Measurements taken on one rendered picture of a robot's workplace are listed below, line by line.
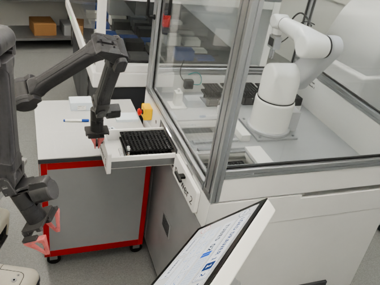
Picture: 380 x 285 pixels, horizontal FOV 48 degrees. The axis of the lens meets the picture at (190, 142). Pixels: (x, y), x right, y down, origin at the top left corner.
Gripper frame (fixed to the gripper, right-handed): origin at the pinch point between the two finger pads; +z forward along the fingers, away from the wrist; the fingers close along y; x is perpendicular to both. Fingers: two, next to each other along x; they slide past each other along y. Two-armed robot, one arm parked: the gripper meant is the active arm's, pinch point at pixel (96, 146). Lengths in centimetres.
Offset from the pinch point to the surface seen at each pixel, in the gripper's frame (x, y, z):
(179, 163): -20.5, 33.2, -1.6
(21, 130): 170, -38, 92
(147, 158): -9.5, 21.5, 2.1
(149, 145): -1.6, 24.4, 0.1
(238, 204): -52, 48, -3
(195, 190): -41, 33, -3
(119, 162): -9.9, 8.5, 2.8
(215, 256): -96, 17, -27
